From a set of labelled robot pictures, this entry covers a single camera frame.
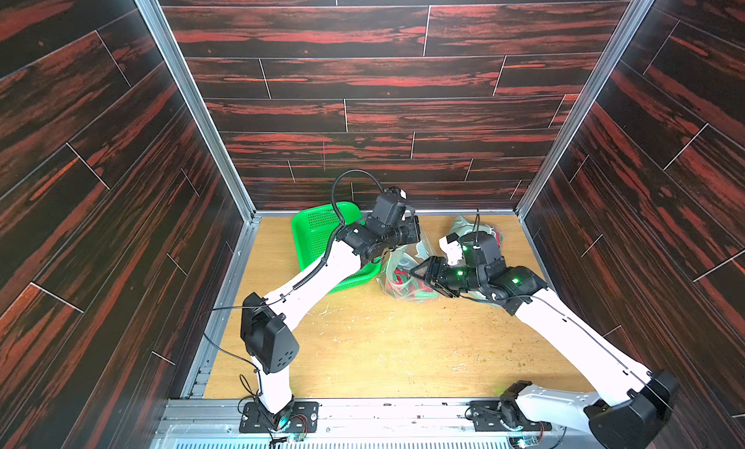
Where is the clear zip-top bag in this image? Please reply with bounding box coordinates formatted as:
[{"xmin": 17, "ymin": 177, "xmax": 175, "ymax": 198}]
[
  {"xmin": 447, "ymin": 215, "xmax": 502, "ymax": 264},
  {"xmin": 376, "ymin": 229, "xmax": 440, "ymax": 303}
]

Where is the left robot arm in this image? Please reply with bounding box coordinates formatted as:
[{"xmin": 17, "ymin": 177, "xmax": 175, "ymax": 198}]
[{"xmin": 241, "ymin": 187, "xmax": 421, "ymax": 427}]

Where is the green plastic perforated basket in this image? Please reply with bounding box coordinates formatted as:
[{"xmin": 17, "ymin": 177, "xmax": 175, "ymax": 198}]
[{"xmin": 291, "ymin": 204, "xmax": 381, "ymax": 293}]

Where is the red green dragon fruit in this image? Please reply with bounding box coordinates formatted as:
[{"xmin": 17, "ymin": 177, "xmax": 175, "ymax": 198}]
[{"xmin": 383, "ymin": 269, "xmax": 432, "ymax": 303}]

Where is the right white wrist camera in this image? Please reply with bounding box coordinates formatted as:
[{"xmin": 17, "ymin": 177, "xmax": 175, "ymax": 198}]
[{"xmin": 438, "ymin": 233, "xmax": 465, "ymax": 267}]

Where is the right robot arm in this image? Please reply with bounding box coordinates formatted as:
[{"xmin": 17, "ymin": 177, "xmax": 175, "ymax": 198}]
[{"xmin": 409, "ymin": 231, "xmax": 679, "ymax": 448}]

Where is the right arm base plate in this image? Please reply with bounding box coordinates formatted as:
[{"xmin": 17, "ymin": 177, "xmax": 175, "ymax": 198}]
[{"xmin": 464, "ymin": 400, "xmax": 552, "ymax": 433}]

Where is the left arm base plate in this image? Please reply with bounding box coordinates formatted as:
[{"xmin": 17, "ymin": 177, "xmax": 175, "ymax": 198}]
[{"xmin": 239, "ymin": 400, "xmax": 319, "ymax": 435}]

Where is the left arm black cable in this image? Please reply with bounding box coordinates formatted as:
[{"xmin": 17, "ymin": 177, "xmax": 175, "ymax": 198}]
[{"xmin": 197, "ymin": 168, "xmax": 388, "ymax": 404}]

